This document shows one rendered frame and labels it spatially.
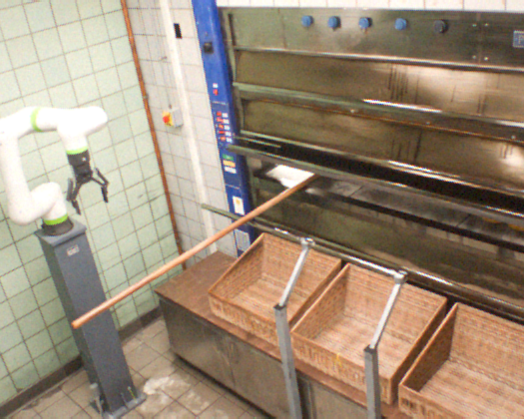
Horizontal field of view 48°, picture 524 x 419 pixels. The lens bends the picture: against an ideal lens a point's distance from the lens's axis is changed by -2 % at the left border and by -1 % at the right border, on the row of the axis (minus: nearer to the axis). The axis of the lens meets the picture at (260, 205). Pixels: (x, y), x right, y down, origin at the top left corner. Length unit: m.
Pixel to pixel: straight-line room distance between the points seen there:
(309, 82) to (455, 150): 0.74
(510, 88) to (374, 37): 0.59
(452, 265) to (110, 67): 2.25
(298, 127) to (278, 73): 0.27
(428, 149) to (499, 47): 0.51
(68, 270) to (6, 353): 0.89
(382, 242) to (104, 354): 1.65
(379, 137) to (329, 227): 0.64
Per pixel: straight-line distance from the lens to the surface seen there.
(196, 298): 3.45
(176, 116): 3.60
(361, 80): 2.61
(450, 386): 2.77
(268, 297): 3.33
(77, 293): 3.26
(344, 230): 3.01
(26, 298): 3.79
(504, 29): 2.26
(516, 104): 2.29
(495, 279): 2.66
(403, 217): 2.76
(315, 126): 2.86
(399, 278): 2.38
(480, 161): 2.43
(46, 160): 3.60
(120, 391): 3.69
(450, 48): 2.36
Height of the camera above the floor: 2.52
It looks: 27 degrees down
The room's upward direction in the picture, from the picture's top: 9 degrees counter-clockwise
